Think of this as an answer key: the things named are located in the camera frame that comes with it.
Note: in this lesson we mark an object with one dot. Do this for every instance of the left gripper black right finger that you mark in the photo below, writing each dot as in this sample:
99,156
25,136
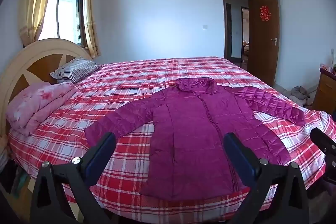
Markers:
277,192

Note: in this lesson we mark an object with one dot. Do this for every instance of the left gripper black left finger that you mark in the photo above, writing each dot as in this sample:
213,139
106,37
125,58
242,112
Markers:
49,203

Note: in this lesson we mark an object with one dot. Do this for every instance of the magenta quilted down jacket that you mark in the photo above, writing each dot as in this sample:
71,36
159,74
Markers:
187,160

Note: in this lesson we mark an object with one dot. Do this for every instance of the grey clothes pile on floor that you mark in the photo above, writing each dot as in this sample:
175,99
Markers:
299,95

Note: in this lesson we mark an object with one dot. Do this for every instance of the wooden nightstand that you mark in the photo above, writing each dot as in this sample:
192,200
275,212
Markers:
325,97

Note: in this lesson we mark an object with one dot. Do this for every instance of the pink floral folded quilt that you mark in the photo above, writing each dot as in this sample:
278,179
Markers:
35,104

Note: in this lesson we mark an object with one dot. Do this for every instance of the striped grey pillow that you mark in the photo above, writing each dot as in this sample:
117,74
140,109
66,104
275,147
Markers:
75,70

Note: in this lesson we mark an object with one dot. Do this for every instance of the brown wooden door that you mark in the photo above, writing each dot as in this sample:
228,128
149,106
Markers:
263,54

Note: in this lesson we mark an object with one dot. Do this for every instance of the cream and brown headboard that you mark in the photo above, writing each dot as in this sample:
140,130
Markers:
33,64

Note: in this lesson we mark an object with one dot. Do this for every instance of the red double happiness decal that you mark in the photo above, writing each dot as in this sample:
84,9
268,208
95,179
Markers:
265,13

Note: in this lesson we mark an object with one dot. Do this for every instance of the right yellow curtain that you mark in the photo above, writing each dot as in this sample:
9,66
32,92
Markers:
90,29

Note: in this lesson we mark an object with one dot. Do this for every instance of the silver door handle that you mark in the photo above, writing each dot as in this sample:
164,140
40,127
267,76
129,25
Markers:
275,41

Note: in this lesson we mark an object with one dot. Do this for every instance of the window with metal frame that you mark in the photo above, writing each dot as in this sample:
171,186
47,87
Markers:
64,20

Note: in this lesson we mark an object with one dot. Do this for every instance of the dark brown door frame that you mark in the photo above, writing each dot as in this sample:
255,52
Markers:
236,31

